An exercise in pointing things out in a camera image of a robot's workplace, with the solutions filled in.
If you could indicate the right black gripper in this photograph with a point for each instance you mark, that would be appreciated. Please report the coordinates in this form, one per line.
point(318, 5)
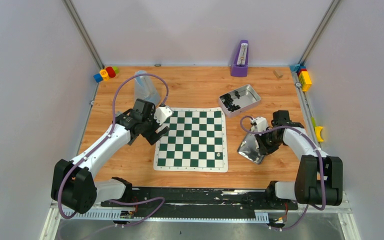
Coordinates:
point(264, 149)

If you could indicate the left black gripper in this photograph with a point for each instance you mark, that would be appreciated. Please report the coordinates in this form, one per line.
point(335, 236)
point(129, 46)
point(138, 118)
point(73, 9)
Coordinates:
point(150, 129)

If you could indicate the green white chess mat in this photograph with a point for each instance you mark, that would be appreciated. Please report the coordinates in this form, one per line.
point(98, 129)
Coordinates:
point(195, 136)

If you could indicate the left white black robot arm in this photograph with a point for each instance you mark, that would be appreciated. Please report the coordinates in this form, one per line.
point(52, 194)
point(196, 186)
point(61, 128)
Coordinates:
point(73, 183)

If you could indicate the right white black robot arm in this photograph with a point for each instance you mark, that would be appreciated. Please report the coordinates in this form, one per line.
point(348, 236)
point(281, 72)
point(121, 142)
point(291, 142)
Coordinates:
point(319, 179)

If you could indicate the metal tin with white pieces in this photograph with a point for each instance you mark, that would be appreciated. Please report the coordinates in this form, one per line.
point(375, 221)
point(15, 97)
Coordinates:
point(249, 149)

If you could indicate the metal tin with black pieces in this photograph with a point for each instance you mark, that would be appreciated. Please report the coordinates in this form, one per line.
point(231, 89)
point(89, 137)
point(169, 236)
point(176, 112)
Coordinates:
point(239, 100)

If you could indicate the translucent blue metronome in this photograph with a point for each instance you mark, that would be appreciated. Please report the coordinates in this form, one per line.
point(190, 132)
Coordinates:
point(144, 89)

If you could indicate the yellow green toy piece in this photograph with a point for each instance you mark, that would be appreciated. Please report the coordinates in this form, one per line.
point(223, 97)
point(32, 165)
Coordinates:
point(317, 130)

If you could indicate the small wooden block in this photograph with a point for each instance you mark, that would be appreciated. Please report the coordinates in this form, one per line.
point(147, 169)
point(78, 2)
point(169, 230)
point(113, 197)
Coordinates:
point(278, 74)

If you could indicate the colourful toy blocks left corner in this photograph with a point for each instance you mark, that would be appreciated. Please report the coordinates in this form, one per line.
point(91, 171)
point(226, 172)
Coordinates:
point(106, 74)

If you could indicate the colourful block stack right corner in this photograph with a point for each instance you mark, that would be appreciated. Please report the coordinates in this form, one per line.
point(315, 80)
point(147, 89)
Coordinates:
point(303, 76)

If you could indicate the purple metronome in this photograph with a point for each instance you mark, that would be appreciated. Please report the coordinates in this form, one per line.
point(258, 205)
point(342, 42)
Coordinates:
point(239, 60)

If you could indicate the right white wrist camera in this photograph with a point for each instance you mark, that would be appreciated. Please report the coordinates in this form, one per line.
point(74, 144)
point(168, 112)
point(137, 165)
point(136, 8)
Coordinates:
point(259, 125)

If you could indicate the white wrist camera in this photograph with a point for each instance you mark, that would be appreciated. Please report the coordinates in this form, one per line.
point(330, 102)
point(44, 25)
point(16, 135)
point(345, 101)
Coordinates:
point(259, 125)
point(162, 113)

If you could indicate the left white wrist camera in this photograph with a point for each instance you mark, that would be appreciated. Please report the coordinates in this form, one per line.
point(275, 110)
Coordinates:
point(162, 113)

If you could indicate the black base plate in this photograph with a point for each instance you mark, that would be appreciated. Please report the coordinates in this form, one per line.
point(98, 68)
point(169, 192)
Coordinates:
point(205, 203)

